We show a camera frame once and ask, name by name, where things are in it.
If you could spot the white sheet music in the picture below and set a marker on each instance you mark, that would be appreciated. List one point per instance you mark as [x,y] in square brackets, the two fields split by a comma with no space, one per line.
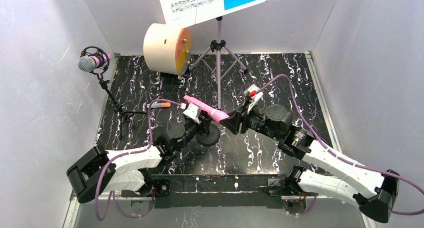
[186,13]

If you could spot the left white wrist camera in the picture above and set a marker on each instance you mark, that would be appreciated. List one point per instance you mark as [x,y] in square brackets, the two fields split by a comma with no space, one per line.
[192,112]

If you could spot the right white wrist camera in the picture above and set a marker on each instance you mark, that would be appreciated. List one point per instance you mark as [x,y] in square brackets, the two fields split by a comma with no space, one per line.
[253,95]

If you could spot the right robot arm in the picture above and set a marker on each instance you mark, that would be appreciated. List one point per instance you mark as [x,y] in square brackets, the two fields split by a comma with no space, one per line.
[373,193]

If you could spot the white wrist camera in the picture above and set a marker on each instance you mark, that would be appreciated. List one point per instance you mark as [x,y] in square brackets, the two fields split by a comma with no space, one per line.
[192,112]
[253,95]

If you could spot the aluminium frame rail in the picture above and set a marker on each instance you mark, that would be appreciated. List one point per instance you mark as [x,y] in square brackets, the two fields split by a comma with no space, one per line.
[215,201]

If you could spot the silver tripod music stand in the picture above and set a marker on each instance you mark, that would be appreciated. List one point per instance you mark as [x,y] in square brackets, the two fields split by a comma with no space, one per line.
[216,47]

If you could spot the pink microphone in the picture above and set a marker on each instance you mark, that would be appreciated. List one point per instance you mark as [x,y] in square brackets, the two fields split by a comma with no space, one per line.
[207,108]

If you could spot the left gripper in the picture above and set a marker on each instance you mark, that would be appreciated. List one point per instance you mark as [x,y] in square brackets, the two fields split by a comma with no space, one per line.
[201,123]

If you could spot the cream and orange drum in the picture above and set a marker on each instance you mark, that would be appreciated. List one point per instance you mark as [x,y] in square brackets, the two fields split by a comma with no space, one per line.
[167,49]

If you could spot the orange and grey marker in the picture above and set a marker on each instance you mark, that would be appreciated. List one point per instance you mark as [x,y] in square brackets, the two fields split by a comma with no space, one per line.
[159,105]

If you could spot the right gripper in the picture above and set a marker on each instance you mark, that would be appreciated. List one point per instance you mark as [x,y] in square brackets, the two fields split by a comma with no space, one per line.
[242,121]

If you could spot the blue mesh microphone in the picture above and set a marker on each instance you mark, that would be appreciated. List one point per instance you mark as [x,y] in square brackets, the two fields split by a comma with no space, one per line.
[94,61]

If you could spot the black tripod mic stand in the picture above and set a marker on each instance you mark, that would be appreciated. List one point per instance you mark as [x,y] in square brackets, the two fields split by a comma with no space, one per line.
[124,115]

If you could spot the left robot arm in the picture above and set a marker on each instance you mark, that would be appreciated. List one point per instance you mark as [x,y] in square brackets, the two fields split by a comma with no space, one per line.
[100,170]

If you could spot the black round-base mic stand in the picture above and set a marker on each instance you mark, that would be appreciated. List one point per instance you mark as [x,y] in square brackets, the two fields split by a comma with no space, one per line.
[211,139]

